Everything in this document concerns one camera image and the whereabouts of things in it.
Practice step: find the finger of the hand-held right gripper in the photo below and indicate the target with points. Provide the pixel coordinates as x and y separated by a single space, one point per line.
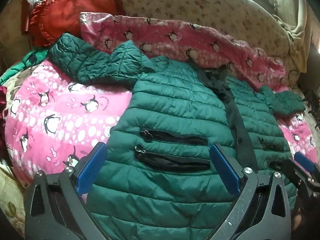
303 161

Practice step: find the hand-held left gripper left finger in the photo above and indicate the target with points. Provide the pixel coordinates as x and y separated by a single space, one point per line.
91 166

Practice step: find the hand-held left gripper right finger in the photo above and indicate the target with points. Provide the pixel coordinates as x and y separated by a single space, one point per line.
225 167

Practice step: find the green quilted puffer jacket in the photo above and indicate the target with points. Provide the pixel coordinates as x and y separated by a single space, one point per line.
170 100

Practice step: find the pink penguin print blanket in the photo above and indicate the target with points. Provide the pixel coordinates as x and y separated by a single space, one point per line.
52 115

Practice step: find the cream floral bedsheet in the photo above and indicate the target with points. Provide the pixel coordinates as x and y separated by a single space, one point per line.
11 197

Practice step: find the dark red cloth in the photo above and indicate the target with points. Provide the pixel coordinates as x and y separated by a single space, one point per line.
2 105

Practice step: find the bright green quilted garment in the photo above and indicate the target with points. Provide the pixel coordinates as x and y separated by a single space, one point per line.
17 66

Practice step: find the beige draped cloth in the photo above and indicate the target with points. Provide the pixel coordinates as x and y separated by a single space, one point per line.
295 27

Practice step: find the red ruffled cushion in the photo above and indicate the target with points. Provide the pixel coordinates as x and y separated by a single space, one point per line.
65 17

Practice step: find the beige floral upholstered headboard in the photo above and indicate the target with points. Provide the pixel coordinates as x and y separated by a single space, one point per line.
200 7

